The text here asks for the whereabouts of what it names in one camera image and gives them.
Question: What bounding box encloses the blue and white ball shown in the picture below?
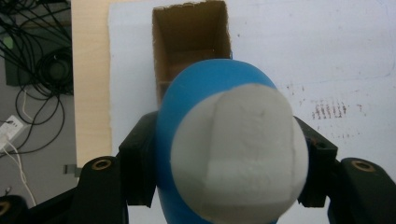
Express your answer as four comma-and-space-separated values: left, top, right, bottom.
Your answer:
155, 58, 310, 224

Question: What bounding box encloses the dark flat floor box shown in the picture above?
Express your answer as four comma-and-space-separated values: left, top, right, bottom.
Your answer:
4, 31, 75, 88

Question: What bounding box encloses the grey metal bracket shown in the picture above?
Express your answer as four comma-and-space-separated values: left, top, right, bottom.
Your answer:
63, 163, 83, 178

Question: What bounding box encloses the white paper sheet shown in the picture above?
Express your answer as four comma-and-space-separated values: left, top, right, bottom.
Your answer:
107, 0, 396, 224

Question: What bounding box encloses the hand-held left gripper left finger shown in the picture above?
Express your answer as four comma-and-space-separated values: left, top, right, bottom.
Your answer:
118, 111, 159, 208

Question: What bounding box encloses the brown cardboard box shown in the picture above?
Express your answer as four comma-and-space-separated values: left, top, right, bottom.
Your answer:
151, 0, 233, 107

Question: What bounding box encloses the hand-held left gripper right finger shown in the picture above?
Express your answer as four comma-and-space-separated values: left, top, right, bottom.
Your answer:
293, 116, 339, 209

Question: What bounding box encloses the bundle of black cables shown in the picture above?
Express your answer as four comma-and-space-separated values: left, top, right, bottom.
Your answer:
0, 0, 75, 157

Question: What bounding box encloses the white power strip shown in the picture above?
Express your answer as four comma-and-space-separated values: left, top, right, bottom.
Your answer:
0, 114, 25, 151

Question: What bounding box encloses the white cable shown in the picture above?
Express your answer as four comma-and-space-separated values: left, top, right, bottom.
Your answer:
4, 141, 37, 207

